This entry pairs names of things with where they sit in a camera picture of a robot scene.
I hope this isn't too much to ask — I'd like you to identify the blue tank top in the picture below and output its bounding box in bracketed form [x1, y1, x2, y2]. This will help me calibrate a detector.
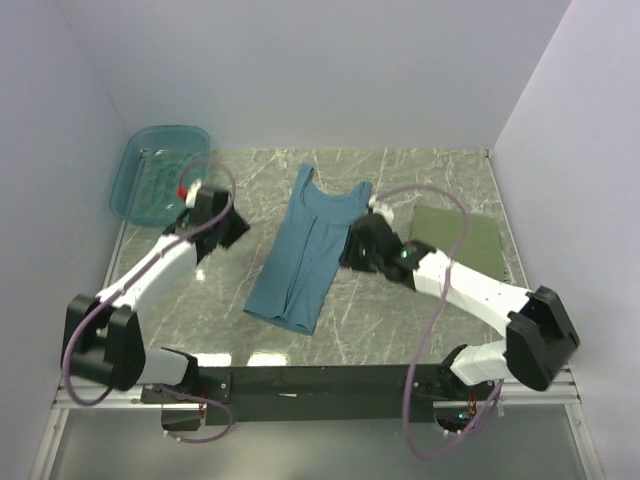
[244, 164, 372, 335]

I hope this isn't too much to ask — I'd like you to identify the olive green tank top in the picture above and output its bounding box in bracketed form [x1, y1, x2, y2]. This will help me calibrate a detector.
[409, 204, 504, 284]

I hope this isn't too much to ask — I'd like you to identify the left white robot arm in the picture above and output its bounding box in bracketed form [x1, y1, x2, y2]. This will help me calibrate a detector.
[61, 183, 250, 402]

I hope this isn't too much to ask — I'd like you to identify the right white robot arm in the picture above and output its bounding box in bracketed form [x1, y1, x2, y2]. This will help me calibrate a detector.
[340, 213, 580, 399]

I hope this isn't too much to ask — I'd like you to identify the teal plastic laundry basket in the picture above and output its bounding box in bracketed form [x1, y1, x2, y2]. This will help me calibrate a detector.
[109, 125, 210, 227]

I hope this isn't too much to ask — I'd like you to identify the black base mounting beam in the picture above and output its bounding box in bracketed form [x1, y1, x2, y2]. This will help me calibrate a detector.
[141, 364, 494, 422]

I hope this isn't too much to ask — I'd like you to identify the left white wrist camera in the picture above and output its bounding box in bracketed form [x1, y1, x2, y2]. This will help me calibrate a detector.
[177, 179, 202, 208]

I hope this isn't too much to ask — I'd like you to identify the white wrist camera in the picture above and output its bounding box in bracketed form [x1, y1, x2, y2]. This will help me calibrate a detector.
[177, 179, 202, 208]
[368, 196, 394, 225]

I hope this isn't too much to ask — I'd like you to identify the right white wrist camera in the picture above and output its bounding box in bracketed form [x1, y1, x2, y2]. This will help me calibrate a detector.
[368, 196, 394, 225]

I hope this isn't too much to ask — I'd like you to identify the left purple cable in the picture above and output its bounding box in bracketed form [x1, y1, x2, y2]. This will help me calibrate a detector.
[60, 157, 237, 444]

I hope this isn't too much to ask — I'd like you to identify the aluminium extrusion frame rail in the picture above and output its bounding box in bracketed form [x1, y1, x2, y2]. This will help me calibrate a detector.
[29, 224, 581, 480]

